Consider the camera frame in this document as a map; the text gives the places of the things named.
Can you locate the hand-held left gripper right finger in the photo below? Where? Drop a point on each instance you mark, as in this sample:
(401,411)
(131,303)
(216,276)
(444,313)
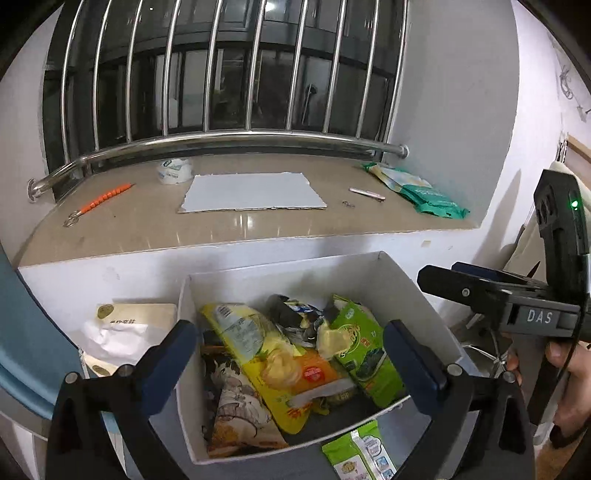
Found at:
(411,367)

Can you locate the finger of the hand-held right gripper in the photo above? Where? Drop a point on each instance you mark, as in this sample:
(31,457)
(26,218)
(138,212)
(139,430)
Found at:
(503,276)
(485,300)

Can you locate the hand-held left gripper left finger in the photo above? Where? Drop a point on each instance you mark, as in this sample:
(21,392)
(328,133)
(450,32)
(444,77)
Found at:
(170,367)

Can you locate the white cardboard box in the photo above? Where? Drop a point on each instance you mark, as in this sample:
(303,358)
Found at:
(194,392)

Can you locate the yellow-green snack packet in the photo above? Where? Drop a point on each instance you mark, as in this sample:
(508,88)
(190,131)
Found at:
(337,398)

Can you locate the pale yellow snack packet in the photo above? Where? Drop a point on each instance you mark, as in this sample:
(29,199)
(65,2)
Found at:
(332,341)

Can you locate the long yellow snack packet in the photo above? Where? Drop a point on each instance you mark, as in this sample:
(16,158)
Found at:
(249,341)

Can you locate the anime print snack packet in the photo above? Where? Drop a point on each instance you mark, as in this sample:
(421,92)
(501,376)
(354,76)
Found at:
(240,415)

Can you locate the orange snack packet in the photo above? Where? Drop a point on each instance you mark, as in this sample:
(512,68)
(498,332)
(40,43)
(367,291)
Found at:
(318,374)

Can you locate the green and white snack packet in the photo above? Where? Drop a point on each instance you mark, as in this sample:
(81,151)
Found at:
(351,457)

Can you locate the silver snack packet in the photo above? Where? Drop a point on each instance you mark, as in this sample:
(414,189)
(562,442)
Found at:
(286,314)

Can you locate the person's right hand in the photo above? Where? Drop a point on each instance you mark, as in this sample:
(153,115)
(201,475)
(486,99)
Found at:
(577,383)

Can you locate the round metal stool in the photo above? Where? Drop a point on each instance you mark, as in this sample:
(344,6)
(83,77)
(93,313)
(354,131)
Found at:
(487,355)

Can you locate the tissue pack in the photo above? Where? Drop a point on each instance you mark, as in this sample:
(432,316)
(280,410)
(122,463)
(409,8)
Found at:
(129,327)

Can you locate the green wipes pack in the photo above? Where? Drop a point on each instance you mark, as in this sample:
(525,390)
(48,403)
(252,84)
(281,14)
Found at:
(434,201)

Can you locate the blue curtain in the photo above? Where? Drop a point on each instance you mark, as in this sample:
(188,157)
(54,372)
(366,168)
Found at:
(37,350)

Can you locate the pale green plastic packet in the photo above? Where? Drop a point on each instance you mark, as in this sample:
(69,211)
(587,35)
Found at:
(392,175)

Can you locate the small metal pen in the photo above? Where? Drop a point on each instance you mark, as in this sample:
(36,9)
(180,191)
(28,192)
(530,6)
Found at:
(367,194)

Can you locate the white cardboard sheet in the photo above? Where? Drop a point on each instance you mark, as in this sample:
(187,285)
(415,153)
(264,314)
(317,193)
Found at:
(251,193)

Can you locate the tape roll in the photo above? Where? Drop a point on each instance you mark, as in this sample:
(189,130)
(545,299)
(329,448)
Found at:
(174,171)

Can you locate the stainless steel window guard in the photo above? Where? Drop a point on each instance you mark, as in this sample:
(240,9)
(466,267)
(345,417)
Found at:
(231,137)

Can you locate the wooden frame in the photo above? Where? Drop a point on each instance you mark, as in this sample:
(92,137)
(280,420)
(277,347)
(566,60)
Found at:
(579,147)

